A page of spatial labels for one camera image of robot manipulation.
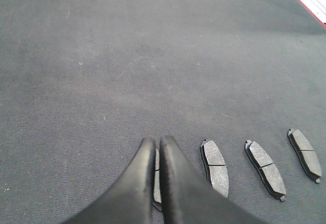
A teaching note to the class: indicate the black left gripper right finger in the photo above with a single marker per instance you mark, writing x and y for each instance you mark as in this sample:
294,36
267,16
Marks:
186,197

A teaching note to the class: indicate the brake pad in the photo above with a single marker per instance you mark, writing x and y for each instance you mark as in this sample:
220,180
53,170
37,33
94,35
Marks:
156,189
215,167
267,170
306,154

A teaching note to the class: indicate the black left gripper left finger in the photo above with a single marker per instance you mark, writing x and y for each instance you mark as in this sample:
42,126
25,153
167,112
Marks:
129,198

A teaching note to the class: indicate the dark grey conveyor belt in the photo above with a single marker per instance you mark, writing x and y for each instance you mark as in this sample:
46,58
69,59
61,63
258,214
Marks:
83,81

